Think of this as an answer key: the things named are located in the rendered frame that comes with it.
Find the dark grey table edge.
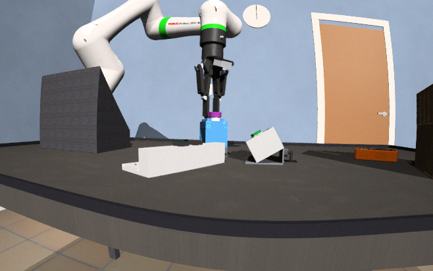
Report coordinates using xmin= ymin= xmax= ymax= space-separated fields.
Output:
xmin=0 ymin=142 xmax=433 ymax=238

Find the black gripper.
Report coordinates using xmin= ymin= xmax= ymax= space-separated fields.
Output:
xmin=194 ymin=43 xmax=229 ymax=116

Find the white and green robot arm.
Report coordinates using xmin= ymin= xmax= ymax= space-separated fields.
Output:
xmin=72 ymin=0 xmax=242 ymax=93

